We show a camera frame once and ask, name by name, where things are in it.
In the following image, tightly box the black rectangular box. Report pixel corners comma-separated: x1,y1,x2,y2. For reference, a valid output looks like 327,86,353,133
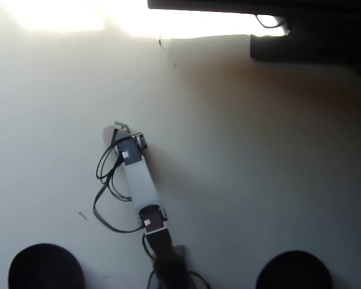
249,14,361,63

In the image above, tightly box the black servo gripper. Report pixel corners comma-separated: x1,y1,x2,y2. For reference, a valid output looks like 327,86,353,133
103,125,149,151

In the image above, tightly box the black curved background cable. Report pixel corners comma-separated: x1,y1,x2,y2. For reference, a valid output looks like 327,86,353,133
255,13,287,30

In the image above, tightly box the thin black base cable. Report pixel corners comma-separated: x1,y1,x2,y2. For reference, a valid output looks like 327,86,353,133
185,270,212,289

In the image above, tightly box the black looped servo cable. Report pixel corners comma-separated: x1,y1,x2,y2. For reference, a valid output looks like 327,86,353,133
94,142,125,184
92,162,146,234

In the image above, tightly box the black round bowl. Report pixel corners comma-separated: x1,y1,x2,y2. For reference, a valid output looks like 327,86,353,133
255,250,333,289
8,243,85,289

